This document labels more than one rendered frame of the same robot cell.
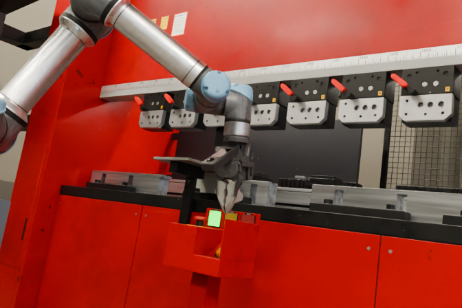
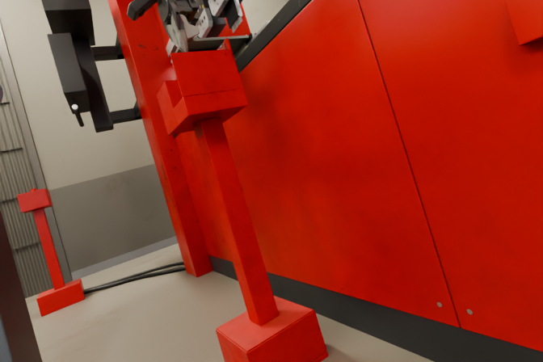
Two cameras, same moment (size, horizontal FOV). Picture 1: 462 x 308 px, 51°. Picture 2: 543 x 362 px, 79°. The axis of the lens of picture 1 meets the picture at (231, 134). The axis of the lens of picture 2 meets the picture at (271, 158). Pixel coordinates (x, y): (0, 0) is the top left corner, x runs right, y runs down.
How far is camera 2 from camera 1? 0.82 m
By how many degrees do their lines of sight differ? 22
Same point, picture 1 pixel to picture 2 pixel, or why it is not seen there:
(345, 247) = (323, 13)
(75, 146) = not seen: hidden behind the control
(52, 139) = (147, 103)
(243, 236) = (209, 65)
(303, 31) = not seen: outside the picture
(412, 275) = not seen: outside the picture
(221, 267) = (190, 103)
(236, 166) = not seen: outside the picture
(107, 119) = not seen: hidden behind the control
